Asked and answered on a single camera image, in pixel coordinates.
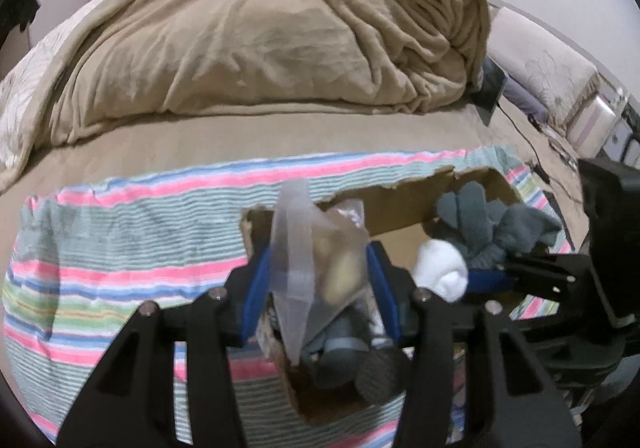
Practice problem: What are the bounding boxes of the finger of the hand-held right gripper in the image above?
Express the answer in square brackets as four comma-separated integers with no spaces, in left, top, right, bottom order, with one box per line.
[469,252,595,305]
[511,304,621,354]

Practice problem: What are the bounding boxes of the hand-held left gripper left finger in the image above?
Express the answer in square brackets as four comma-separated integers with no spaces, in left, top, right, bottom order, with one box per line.
[57,248,274,448]

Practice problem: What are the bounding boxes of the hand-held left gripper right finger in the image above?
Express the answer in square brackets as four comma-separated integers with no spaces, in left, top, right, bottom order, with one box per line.
[366,242,587,448]

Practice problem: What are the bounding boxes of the white sock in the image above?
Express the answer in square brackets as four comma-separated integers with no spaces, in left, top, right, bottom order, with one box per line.
[414,240,470,302]

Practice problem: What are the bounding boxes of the grey fleece socks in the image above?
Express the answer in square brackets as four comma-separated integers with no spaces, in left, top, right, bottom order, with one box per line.
[434,181,563,273]

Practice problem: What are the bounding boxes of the clear plastic bag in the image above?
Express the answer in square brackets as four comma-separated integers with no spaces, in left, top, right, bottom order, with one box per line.
[256,179,372,366]

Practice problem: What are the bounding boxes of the cardboard box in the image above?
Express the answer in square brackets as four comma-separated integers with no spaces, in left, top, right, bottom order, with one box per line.
[239,167,568,425]

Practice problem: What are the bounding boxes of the grey-blue rolled sock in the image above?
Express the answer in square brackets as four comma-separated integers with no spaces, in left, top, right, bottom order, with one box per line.
[302,313,373,390]

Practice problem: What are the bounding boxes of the dark grey rolled sock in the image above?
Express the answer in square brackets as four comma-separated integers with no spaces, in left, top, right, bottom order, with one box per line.
[354,347,412,405]

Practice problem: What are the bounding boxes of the white bedside cabinet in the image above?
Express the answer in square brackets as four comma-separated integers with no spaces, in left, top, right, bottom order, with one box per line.
[565,86,640,163]

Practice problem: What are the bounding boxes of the striped pastel cloth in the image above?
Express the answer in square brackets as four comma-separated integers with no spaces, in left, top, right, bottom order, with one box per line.
[4,145,576,448]

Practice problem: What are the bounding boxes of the bed with beige sheet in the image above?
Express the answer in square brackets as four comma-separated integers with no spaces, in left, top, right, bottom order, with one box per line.
[0,0,596,249]

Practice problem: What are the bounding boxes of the white patterned pillow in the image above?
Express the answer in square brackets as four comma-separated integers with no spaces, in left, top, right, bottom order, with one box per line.
[487,6,602,129]

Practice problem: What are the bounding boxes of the black tablet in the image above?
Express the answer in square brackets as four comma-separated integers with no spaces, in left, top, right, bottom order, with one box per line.
[471,58,509,127]

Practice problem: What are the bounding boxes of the beige blanket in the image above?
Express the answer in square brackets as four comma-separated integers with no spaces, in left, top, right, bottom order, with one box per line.
[0,0,492,193]

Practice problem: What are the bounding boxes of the white floral quilt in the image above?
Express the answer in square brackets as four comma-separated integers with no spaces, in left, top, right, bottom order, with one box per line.
[0,0,108,173]

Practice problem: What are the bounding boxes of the black cable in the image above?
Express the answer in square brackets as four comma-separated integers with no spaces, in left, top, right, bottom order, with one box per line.
[497,100,583,203]

